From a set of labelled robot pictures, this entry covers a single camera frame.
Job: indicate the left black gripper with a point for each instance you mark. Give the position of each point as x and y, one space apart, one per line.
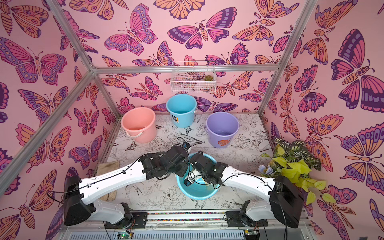
185 167

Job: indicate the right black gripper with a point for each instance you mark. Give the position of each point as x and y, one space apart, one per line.
196 161

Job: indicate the blue bucket white handle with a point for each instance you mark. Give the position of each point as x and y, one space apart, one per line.
196 191

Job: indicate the pink plastic bucket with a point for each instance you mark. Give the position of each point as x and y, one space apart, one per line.
139 124

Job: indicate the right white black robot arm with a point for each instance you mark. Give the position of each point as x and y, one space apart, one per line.
284 201

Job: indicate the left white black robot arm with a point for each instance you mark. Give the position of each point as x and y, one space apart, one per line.
82 197

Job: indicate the purple plastic bucket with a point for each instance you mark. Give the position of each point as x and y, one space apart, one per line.
221 128

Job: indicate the right blue bucket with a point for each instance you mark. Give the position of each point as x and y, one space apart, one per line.
182 110

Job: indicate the green leafy potted plant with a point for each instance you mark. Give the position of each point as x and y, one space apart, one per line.
295 162

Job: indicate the small green succulent plant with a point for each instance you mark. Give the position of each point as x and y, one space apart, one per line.
208 78

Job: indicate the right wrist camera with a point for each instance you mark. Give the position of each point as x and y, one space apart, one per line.
188 182

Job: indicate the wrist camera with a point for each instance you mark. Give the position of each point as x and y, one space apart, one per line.
187 146
188 182

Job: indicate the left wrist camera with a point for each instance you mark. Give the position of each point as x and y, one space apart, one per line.
187 146

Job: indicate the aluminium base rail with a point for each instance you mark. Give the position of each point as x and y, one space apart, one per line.
188 225

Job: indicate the white wire wall basket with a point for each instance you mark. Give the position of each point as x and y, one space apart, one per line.
188 77

